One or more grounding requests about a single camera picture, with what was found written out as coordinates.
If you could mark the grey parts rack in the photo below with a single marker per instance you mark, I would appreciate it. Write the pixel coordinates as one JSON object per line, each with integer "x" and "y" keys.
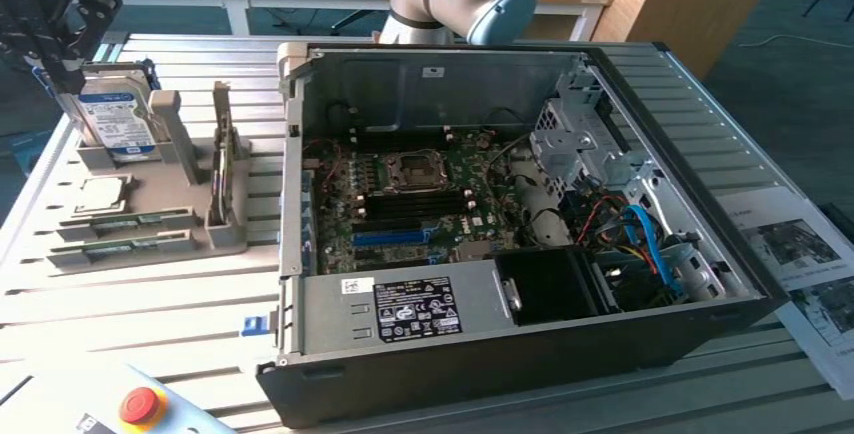
{"x": 167, "y": 239}

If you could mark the green RAM stick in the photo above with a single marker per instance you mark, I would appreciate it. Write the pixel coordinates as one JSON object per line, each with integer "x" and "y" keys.
{"x": 110, "y": 246}
{"x": 117, "y": 222}

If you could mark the printed instruction sheet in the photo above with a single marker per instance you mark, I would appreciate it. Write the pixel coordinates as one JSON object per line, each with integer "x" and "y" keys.
{"x": 795, "y": 264}

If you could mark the metal disk bay cage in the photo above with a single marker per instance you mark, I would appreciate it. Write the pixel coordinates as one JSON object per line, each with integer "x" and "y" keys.
{"x": 574, "y": 144}

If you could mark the grey teach pendant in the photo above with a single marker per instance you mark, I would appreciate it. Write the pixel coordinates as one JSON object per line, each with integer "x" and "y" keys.
{"x": 81, "y": 409}

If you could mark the silver CPU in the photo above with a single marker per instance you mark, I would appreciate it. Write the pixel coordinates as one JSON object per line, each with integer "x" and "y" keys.
{"x": 102, "y": 195}

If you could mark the hard disk with white label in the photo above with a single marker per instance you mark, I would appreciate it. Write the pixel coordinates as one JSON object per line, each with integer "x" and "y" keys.
{"x": 117, "y": 121}

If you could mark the graphics card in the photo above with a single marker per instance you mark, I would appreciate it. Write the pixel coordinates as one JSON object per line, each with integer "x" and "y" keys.
{"x": 223, "y": 164}

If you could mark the CPU socket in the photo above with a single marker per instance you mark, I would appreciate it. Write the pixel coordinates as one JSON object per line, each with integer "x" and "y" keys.
{"x": 412, "y": 170}

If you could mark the blue expansion slot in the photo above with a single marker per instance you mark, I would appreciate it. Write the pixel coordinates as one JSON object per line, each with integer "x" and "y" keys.
{"x": 389, "y": 238}

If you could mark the grey power supply with label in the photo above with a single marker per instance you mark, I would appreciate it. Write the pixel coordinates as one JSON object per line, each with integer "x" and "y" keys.
{"x": 401, "y": 309}

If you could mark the red emergency stop button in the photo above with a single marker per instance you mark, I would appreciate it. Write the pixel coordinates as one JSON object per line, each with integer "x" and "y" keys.
{"x": 143, "y": 405}

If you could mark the black open PC case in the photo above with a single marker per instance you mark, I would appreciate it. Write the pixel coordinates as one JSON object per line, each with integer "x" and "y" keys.
{"x": 508, "y": 364}

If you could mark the black fan shroud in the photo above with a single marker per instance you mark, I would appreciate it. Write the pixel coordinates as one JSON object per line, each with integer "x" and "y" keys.
{"x": 554, "y": 286}

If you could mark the blue table clamp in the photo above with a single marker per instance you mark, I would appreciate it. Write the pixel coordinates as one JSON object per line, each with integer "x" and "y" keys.
{"x": 256, "y": 326}

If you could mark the green motherboard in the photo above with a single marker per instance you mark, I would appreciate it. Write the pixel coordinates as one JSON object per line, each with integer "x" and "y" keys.
{"x": 408, "y": 234}

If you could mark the black RAM slot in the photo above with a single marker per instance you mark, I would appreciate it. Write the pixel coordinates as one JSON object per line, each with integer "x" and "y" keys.
{"x": 414, "y": 196}
{"x": 416, "y": 202}
{"x": 418, "y": 214}
{"x": 417, "y": 208}

